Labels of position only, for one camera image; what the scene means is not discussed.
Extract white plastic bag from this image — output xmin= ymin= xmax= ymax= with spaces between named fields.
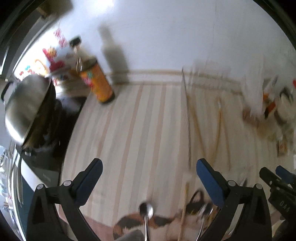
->
xmin=241 ymin=54 xmax=278 ymax=116

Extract striped cat placemat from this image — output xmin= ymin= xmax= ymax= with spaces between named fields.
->
xmin=61 ymin=84 xmax=292 ymax=240

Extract steel spoon on cat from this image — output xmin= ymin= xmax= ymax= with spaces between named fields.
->
xmin=196 ymin=203 xmax=214 ymax=241

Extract dark soy sauce bottle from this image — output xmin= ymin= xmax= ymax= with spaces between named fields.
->
xmin=69 ymin=36 xmax=115 ymax=103

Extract black induction cooktop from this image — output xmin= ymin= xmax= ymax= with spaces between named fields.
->
xmin=14 ymin=96 xmax=87 ymax=199

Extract clear acrylic tray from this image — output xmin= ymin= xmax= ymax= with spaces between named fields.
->
xmin=182 ymin=60 xmax=250 ymax=185

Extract stainless steel wok lid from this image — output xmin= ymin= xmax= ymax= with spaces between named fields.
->
xmin=1 ymin=74 xmax=52 ymax=146

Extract white plastic cup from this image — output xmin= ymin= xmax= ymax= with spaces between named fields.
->
xmin=276 ymin=93 xmax=295 ymax=121

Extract chopstick with yellow band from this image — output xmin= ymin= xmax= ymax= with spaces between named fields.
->
xmin=177 ymin=182 xmax=190 ymax=241

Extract chopstick with grey band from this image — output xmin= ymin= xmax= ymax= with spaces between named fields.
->
xmin=219 ymin=102 xmax=231 ymax=171

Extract small red white box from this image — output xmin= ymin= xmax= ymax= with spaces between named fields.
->
xmin=277 ymin=138 xmax=288 ymax=157

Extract steel spoon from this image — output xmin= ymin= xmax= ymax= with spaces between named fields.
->
xmin=196 ymin=203 xmax=214 ymax=241
xmin=138 ymin=202 xmax=154 ymax=241

